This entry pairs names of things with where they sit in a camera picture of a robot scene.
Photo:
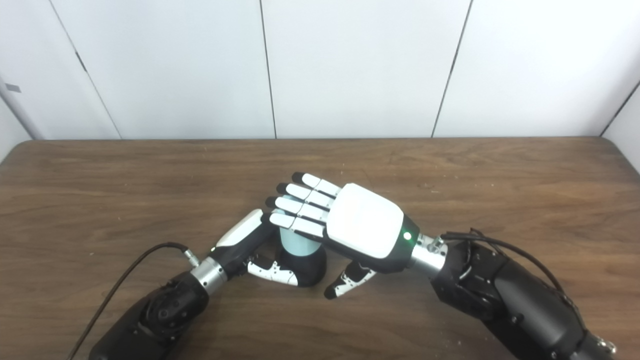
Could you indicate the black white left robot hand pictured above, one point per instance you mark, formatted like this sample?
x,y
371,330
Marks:
x,y
242,240

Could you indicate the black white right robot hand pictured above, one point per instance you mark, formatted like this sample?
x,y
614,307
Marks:
x,y
367,225

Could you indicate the light blue cylinder cup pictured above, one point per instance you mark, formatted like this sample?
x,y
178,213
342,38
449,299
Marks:
x,y
296,242

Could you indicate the black flared nozzle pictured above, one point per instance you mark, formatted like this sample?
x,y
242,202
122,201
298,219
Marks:
x,y
310,267

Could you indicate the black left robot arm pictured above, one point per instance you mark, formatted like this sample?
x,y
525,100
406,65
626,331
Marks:
x,y
160,315

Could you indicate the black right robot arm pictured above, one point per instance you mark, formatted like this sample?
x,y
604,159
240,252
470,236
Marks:
x,y
510,300

